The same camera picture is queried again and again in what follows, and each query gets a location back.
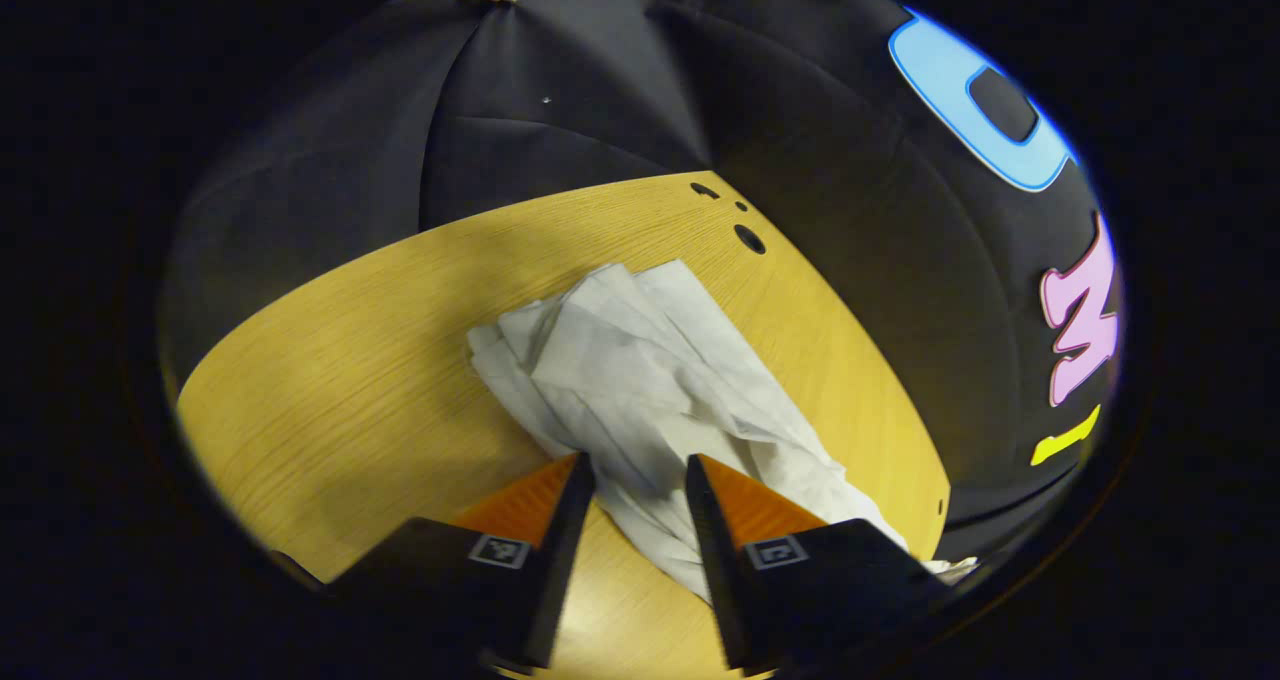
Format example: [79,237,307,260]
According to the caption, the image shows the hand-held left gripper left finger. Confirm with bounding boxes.
[325,450,598,671]

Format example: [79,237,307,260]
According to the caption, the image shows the black backdrop cloth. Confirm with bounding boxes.
[160,0,1126,561]

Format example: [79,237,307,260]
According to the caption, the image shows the white jeans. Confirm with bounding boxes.
[465,258,981,603]

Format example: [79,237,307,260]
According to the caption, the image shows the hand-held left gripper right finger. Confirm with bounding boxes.
[684,452,953,673]

